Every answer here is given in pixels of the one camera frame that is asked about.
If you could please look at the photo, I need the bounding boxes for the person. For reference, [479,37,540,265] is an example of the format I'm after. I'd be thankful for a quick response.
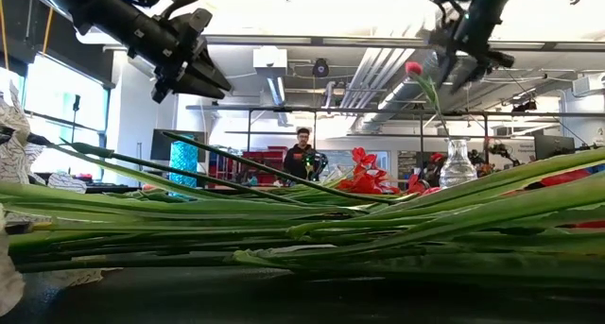
[422,152,446,189]
[282,127,319,181]

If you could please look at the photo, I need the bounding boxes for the blue glass vase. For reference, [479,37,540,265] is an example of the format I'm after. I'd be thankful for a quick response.
[168,134,199,200]

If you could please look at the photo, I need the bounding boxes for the black overhead rack frame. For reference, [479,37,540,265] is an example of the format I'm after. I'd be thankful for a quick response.
[186,104,605,167]

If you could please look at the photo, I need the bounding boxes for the yellow hanging cable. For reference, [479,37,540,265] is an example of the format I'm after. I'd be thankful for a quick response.
[41,7,54,56]

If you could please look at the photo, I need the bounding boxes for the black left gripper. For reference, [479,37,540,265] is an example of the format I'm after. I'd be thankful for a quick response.
[150,7,233,104]

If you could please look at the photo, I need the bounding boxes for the black monitor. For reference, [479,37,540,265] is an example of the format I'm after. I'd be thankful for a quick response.
[533,134,577,161]
[149,128,208,162]

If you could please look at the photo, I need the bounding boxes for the clear glass vase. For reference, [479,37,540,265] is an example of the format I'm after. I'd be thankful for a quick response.
[438,138,478,189]

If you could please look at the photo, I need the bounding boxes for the red tulip green stem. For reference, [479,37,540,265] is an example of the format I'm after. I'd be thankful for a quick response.
[405,60,453,144]
[406,172,443,196]

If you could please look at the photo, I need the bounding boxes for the black table mat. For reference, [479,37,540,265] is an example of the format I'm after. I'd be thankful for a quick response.
[0,262,605,324]

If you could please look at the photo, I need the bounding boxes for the red flower bunch green stems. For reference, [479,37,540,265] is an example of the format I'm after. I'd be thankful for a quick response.
[7,146,605,295]
[336,146,402,196]

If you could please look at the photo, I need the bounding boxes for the white ceiling unit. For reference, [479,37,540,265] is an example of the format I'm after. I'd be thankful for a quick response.
[252,47,288,78]

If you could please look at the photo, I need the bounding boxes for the white wall air unit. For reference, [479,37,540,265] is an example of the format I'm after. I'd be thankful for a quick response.
[571,72,605,97]

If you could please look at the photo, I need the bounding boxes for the silver ceiling ducts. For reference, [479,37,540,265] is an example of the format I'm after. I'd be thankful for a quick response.
[339,47,420,111]

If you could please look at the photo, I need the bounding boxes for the red bin shelf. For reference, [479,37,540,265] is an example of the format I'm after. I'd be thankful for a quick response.
[210,145,289,187]

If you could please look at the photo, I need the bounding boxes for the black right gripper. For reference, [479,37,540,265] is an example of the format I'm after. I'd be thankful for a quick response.
[429,27,516,94]

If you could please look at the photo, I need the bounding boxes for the black thin stand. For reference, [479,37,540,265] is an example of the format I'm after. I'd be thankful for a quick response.
[70,94,81,144]

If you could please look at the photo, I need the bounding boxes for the background robot green lights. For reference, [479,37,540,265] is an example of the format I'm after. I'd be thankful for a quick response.
[302,151,330,182]

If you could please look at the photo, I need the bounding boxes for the black round ceiling speaker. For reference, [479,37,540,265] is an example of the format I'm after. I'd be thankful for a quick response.
[311,58,331,78]

